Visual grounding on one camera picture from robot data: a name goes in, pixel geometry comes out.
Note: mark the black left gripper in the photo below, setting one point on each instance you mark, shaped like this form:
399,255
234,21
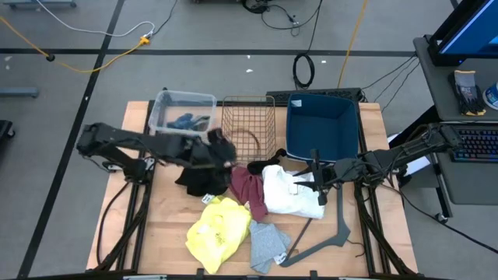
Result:
198,151

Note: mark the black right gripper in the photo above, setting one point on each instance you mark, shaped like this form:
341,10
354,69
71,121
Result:
348,171

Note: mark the white cloth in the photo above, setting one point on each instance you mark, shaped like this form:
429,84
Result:
288,194

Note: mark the grey striped sock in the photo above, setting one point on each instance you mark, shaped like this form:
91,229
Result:
202,122

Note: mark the black cloth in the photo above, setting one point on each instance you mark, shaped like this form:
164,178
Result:
202,183

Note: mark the blue cloth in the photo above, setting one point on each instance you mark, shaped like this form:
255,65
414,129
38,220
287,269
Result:
181,120

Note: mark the maroon cloth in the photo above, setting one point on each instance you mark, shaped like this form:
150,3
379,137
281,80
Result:
249,190

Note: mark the grey cloth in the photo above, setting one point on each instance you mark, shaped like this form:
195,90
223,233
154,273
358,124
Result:
266,243

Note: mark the yellow cloth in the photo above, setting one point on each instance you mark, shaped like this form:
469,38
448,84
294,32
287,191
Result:
218,233

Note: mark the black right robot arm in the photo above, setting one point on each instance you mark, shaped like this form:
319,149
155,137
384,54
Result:
408,151

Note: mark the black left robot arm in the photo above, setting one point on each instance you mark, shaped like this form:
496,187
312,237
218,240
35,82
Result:
132,141

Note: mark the grey clothes hanger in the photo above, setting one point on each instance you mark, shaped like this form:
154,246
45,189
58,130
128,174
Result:
341,218

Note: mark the clear plastic bin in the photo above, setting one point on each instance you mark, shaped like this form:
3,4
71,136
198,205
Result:
163,101

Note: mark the black slotted bar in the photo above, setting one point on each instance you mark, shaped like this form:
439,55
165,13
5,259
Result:
278,96

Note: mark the white paper sheet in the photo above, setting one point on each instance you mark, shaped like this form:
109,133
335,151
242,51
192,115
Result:
414,166

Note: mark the grey computer cart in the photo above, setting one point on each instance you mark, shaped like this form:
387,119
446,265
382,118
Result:
439,89

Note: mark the black backlit keyboard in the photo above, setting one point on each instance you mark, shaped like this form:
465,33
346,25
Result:
478,145

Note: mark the grey black work glove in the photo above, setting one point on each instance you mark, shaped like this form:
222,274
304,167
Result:
467,93

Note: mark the black floor puck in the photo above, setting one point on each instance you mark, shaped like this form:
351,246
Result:
50,57

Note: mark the white wipes canister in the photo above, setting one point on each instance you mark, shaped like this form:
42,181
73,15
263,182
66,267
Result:
492,95

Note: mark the grey metal floor foot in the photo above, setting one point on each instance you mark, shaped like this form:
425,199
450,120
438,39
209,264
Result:
39,4
17,92

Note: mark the black computer monitor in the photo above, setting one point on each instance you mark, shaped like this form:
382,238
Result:
467,31

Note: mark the black caster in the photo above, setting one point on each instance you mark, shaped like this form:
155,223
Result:
4,130

